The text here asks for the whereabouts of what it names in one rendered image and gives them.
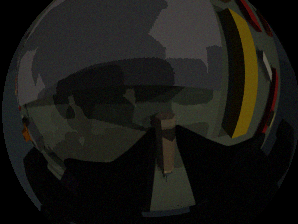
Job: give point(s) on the small beige rectangular block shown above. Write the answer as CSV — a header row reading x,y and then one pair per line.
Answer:
x,y
265,64

